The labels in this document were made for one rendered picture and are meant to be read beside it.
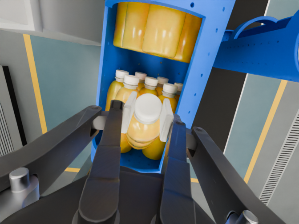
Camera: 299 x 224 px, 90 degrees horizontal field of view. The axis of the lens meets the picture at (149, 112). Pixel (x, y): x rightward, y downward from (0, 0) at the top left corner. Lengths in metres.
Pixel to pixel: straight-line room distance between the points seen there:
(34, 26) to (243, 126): 1.87
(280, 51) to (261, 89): 1.21
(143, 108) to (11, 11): 0.50
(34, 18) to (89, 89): 1.12
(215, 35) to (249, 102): 1.55
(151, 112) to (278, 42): 0.58
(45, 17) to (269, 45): 0.81
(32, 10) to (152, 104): 0.53
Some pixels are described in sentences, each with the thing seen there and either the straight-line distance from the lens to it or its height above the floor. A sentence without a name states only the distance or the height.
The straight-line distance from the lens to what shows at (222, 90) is 1.53.
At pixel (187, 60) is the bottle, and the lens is 0.37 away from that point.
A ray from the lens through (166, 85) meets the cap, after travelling 0.39.
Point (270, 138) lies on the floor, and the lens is 2.18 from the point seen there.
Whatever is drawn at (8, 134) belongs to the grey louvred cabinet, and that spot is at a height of 0.22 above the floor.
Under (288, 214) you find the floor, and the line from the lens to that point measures 3.16.
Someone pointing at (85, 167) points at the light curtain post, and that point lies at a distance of 1.26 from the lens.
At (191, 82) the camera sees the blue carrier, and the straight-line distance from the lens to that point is 0.32.
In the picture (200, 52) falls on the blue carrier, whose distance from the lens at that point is 0.32.
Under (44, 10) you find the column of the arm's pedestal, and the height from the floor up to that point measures 0.92.
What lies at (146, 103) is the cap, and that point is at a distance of 0.21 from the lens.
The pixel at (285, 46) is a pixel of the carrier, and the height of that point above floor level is 0.99.
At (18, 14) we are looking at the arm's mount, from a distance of 0.64.
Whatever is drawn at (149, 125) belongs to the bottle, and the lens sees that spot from 0.23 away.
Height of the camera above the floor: 1.52
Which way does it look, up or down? 70 degrees down
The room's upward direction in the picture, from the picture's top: 174 degrees counter-clockwise
